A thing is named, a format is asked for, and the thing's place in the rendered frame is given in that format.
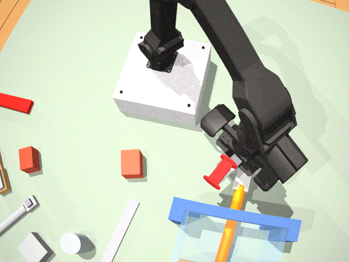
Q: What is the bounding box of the white cylinder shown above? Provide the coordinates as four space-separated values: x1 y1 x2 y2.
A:
60 232 90 254

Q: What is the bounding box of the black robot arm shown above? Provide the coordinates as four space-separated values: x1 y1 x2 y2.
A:
138 0 308 184

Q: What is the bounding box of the blue flat bar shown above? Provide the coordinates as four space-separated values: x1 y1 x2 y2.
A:
171 197 302 230

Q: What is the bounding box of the white flat bar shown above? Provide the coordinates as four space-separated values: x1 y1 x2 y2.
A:
100 198 139 262

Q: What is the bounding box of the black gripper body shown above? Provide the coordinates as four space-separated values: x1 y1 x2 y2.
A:
200 104 279 191

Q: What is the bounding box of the red-orange box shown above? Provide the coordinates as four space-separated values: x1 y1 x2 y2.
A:
19 146 40 173
121 149 143 179

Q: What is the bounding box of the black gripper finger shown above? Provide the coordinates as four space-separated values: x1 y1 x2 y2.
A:
216 124 238 157
238 162 255 176

